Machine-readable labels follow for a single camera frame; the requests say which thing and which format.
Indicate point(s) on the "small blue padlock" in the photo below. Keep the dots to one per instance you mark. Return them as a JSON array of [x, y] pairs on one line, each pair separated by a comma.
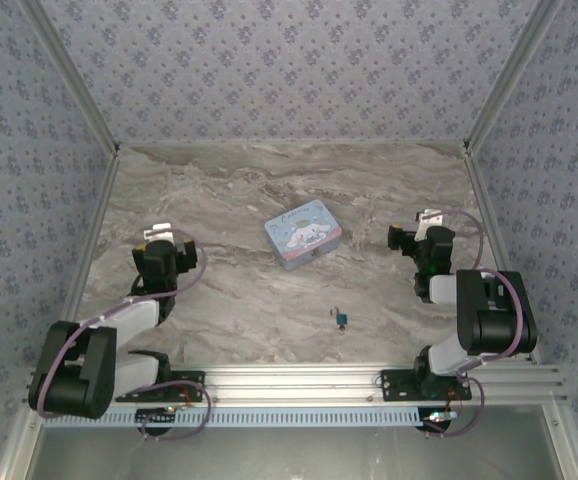
[[340, 318]]

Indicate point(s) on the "blue cartoon tin box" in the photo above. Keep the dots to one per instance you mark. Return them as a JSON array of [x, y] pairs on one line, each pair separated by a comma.
[[299, 235]]

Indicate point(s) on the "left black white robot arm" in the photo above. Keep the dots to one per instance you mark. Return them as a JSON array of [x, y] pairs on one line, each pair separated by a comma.
[[69, 385]]

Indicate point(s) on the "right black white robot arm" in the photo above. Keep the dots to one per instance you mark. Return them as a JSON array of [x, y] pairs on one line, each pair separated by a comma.
[[494, 325]]

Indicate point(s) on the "grey metal lower panel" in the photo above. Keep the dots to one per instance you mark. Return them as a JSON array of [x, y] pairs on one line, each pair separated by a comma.
[[289, 455]]

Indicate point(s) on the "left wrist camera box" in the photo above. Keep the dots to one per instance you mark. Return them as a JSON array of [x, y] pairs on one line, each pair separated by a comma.
[[159, 231]]

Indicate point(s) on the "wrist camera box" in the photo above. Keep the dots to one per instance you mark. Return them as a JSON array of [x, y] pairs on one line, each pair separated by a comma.
[[159, 231], [428, 221]]

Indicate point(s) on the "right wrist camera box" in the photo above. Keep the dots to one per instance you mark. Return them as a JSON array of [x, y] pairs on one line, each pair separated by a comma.
[[428, 221]]

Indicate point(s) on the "aluminium table side rail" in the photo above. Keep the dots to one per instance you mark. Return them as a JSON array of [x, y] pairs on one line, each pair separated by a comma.
[[94, 235], [494, 235]]

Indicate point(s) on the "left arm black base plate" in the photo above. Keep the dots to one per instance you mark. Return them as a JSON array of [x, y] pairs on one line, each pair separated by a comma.
[[189, 392]]

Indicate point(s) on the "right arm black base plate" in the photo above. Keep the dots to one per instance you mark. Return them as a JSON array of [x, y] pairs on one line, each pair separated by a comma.
[[399, 387]]

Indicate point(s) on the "aluminium mounting rail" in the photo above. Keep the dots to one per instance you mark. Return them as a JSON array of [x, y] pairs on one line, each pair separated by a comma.
[[294, 385]]

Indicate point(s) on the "aluminium frame post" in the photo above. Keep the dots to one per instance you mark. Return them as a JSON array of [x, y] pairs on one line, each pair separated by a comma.
[[511, 75], [71, 75]]

